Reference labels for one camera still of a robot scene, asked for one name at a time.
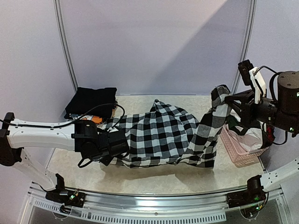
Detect black t-shirt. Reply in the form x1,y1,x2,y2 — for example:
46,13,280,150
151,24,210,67
64,87,117,119

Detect black white checked shirt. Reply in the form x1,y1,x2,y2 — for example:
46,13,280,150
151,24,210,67
100,85,231,168

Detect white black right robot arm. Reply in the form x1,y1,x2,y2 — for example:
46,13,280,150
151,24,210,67
225,71,299,203

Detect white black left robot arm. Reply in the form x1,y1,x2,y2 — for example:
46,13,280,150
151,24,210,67
0,112,129,203

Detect pink plastic laundry basket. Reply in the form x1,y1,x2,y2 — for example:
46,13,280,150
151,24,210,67
221,125,269,168

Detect colourful patterned folded shorts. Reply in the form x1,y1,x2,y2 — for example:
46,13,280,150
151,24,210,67
69,114,104,124

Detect red black plaid shirt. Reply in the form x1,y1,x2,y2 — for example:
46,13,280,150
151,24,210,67
264,125,275,147

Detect right aluminium frame post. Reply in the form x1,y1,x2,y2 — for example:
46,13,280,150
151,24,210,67
231,0,257,94

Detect aluminium frame post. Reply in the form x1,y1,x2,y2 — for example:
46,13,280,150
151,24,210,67
53,0,78,91
231,0,257,94

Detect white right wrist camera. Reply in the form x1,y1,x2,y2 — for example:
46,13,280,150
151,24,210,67
238,60,266,104

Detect front aluminium rail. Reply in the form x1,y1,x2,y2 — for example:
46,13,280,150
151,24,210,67
21,184,292,224

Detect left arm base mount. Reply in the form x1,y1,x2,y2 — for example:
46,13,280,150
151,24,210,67
45,174,86,208

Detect left aluminium frame post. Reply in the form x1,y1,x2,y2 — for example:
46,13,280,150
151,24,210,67
53,0,78,91

